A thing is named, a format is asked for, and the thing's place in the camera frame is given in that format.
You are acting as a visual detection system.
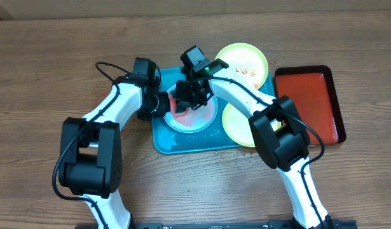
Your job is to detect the red sponge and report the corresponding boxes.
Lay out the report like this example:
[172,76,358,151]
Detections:
[168,92,189,118]

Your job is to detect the light blue plate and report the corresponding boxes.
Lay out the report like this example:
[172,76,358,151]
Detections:
[163,85,218,133]

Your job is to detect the yellow plate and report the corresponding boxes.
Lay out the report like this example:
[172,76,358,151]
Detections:
[221,102,282,148]
[216,43,269,89]

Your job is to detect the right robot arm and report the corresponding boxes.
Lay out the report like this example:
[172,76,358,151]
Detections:
[173,46,333,228]

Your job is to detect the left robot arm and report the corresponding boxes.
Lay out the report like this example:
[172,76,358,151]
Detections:
[52,57,170,228]

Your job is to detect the teal plastic tray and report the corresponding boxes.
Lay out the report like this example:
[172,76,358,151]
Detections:
[151,66,275,155]

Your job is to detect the red black tray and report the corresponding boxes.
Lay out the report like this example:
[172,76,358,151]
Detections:
[273,65,346,144]

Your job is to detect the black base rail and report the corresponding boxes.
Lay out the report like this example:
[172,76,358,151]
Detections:
[75,219,358,229]

